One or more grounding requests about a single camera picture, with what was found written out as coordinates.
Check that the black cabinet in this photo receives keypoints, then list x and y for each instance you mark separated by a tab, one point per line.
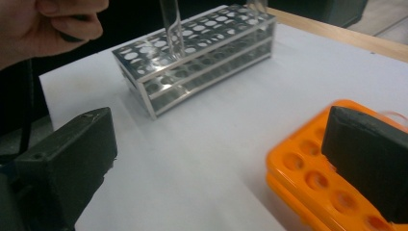
320	11

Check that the orange plastic test tube rack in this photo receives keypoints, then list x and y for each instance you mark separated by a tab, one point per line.
295	179

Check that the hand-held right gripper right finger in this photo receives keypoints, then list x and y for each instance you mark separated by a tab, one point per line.
369	160

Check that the metal test tube rack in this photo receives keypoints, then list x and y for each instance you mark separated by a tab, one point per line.
192	70

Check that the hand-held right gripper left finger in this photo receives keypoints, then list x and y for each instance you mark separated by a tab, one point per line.
64	170

